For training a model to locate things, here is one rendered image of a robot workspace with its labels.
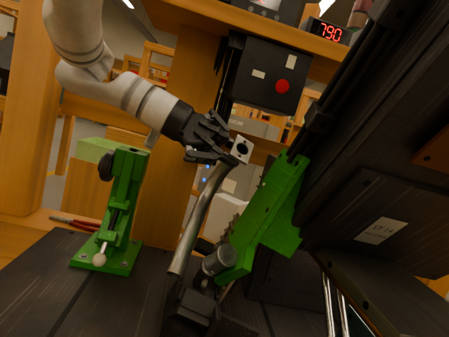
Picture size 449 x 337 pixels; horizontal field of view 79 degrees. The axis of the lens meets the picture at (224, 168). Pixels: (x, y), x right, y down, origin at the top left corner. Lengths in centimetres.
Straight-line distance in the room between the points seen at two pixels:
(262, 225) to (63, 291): 40
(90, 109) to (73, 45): 50
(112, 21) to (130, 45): 100
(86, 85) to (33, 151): 41
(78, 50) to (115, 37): 1111
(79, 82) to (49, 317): 40
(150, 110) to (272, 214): 27
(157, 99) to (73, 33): 17
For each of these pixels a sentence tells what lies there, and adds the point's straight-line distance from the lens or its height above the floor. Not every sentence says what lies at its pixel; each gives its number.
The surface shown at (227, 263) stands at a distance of 46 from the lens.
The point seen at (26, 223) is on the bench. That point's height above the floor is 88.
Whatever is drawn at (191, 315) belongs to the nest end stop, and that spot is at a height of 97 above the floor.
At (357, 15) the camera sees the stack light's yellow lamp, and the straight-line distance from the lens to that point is 96.
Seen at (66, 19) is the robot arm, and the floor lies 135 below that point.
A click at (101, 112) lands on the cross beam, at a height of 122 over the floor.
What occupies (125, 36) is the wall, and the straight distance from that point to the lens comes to 1145.
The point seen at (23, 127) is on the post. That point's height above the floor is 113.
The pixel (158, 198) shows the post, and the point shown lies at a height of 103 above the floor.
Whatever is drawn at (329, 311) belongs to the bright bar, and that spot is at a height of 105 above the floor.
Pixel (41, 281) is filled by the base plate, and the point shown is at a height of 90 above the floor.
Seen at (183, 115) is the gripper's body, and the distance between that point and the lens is 50.
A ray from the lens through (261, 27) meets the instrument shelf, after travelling 70.
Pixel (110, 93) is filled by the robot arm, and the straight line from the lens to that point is 53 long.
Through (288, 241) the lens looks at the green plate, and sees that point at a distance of 49.
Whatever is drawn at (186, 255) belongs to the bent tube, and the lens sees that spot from 54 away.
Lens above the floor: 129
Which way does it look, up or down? 9 degrees down
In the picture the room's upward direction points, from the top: 16 degrees clockwise
